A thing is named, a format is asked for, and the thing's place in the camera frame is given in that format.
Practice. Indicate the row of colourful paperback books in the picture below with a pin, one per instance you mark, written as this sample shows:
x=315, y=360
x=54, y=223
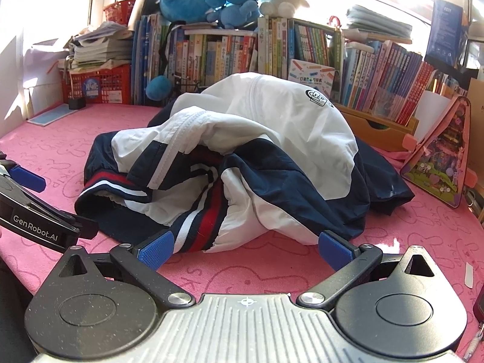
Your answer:
x=219, y=56

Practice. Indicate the small black box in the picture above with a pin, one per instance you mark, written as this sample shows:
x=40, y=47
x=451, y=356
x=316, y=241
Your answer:
x=76, y=103

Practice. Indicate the light blue flat pad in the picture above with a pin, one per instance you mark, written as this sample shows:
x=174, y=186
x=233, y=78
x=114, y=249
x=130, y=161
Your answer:
x=53, y=115

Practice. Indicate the white plastic strip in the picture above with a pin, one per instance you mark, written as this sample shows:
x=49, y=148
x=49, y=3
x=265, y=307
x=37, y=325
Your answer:
x=469, y=275

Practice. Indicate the black model bicycle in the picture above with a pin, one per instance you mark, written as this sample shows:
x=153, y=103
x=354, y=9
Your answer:
x=189, y=83

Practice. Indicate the stack of light blue folders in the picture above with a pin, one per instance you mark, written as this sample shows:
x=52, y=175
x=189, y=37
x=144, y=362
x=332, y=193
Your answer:
x=378, y=22

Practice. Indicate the wooden desk organiser with drawers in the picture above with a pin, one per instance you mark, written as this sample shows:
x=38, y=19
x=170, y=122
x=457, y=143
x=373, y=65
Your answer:
x=378, y=136

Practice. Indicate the row of pink red books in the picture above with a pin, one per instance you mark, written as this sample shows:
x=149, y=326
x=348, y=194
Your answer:
x=393, y=75

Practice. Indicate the pink rabbit print mat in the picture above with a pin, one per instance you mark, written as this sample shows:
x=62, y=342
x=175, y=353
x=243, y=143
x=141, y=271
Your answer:
x=245, y=268

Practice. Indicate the blue plush ball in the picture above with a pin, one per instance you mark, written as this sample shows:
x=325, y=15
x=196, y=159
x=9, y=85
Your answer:
x=158, y=87

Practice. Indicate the navy and white jacket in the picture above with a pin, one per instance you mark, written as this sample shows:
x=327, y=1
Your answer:
x=264, y=121

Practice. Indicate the small red plastic basket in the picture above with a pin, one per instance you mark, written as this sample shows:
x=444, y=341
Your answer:
x=119, y=13

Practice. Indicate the red plastic crate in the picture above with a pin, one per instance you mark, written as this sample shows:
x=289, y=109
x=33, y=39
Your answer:
x=109, y=83

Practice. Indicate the pink foam block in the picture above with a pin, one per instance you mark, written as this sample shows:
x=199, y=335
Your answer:
x=470, y=177
x=409, y=142

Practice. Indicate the stack of paper booklets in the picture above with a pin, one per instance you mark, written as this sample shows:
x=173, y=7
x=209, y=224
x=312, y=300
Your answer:
x=102, y=51

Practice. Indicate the dark blue box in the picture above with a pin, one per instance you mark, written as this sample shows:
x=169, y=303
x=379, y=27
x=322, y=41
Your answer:
x=444, y=34

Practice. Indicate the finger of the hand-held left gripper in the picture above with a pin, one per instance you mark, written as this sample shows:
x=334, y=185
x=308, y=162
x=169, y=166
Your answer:
x=26, y=179

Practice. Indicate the pink triangular toy display case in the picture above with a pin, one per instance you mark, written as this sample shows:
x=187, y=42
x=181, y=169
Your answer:
x=442, y=158

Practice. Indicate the brown kraft notebook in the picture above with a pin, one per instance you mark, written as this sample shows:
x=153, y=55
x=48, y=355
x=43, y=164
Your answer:
x=477, y=121

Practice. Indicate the white paper bag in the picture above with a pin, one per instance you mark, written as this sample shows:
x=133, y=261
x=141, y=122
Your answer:
x=41, y=75

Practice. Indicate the white paper sheet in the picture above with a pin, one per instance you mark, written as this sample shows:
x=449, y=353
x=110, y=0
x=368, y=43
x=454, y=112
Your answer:
x=431, y=109

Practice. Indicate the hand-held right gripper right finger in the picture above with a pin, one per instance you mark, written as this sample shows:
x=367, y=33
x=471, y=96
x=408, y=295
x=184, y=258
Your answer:
x=334, y=251

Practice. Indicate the row of tall blue books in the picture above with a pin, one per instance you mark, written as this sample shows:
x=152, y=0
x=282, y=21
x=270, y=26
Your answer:
x=143, y=64

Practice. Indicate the white printed cardboard box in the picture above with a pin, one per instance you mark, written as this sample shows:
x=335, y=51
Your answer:
x=310, y=75

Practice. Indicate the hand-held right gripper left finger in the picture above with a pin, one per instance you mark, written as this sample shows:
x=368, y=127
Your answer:
x=155, y=251

